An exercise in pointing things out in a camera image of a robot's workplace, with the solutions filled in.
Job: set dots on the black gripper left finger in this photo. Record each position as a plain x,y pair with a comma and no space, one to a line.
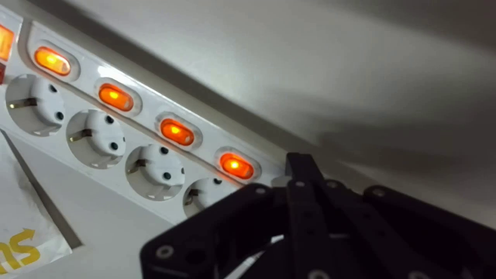
217,233

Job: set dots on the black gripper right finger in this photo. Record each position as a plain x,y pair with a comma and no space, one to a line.
393,238

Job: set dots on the white multi-socket power strip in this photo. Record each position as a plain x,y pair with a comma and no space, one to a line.
140,119

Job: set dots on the white sachet yellow print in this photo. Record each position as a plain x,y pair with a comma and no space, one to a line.
21,227

